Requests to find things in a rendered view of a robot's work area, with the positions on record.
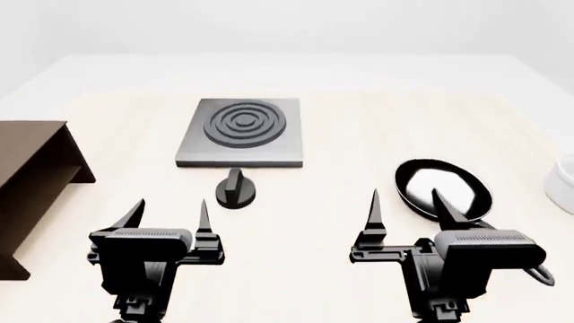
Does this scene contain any grey stove plate with rings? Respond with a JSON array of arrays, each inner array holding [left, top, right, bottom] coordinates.
[[174, 97, 306, 170]]

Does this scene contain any white ceramic bowl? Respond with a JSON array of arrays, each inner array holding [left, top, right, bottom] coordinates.
[[543, 155, 574, 217]]

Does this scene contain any grey left gripper camera box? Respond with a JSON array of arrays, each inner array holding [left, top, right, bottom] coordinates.
[[103, 227, 196, 261]]

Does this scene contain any black frying pan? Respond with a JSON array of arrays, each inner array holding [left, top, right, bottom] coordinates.
[[394, 158, 557, 288]]

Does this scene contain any grey gripper camera box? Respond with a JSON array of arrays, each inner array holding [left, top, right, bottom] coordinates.
[[433, 229, 549, 271], [103, 227, 196, 261]]

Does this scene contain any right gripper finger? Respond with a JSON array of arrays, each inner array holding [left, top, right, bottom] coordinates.
[[430, 188, 472, 234], [355, 188, 389, 249]]

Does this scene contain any black stove knob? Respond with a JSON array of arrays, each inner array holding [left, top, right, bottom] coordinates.
[[215, 167, 259, 210]]

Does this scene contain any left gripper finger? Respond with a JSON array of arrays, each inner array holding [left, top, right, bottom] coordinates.
[[194, 197, 222, 252], [88, 197, 147, 240]]

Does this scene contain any grey right gripper camera box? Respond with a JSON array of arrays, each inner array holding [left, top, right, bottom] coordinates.
[[433, 229, 549, 271]]

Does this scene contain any dark brown wooden shelf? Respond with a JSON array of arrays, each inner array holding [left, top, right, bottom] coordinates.
[[0, 120, 98, 282]]

